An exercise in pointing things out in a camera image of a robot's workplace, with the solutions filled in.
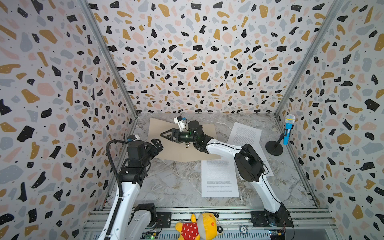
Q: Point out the right aluminium corner post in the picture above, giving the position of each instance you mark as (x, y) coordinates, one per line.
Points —
(331, 14)

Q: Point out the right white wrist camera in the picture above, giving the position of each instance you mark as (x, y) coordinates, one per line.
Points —
(181, 122)

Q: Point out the left green circuit board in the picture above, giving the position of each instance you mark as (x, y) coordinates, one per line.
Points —
(150, 235)

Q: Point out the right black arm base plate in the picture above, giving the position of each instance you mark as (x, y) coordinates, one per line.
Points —
(266, 219)

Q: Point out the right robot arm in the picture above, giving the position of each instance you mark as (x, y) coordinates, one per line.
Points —
(249, 164)

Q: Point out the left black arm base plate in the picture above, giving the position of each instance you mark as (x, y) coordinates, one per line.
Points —
(160, 220)

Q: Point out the white text sheet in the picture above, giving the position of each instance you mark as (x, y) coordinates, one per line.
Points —
(219, 179)
(242, 134)

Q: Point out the beige manila folder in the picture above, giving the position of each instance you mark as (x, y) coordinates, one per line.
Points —
(174, 151)

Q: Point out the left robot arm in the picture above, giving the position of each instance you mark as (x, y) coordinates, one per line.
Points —
(124, 221)

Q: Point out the yellow plush toy red dress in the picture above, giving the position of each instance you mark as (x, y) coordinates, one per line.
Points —
(205, 227)

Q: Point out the left aluminium corner post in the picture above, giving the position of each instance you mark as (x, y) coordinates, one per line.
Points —
(84, 5)

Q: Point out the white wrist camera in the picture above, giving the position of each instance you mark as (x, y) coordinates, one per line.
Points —
(181, 122)
(132, 138)

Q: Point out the right circuit board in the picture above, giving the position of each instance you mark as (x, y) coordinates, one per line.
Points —
(277, 234)

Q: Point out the aluminium front rail frame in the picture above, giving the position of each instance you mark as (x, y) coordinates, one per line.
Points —
(309, 224)

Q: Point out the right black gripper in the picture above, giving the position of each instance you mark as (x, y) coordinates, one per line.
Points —
(175, 135)

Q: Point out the white diagram sheet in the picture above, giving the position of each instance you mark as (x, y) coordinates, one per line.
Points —
(260, 152)

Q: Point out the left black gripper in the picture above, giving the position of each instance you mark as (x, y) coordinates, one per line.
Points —
(154, 151)

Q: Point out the blue toy microphone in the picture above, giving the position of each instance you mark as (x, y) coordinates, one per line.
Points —
(289, 120)

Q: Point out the aluminium corner post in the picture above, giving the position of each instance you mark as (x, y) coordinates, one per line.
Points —
(84, 5)
(331, 14)

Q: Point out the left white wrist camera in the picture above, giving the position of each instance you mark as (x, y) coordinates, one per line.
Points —
(132, 138)

